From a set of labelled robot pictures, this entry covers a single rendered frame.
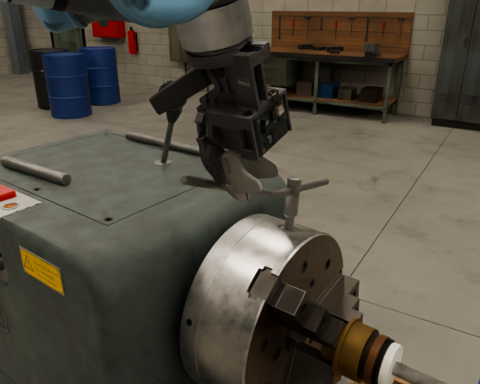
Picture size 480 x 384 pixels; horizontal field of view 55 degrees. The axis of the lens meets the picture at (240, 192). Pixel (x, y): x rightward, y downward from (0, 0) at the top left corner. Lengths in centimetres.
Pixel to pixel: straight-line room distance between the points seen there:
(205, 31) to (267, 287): 37
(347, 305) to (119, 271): 38
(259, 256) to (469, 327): 217
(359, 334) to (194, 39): 48
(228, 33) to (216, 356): 45
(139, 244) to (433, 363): 196
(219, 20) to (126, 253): 36
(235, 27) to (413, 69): 689
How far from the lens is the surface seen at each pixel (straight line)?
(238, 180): 56
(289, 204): 72
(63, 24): 42
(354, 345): 72
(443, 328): 271
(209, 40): 46
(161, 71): 947
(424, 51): 727
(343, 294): 83
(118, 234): 70
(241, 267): 68
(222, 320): 68
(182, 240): 73
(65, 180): 91
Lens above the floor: 157
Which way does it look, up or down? 23 degrees down
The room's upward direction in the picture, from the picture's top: straight up
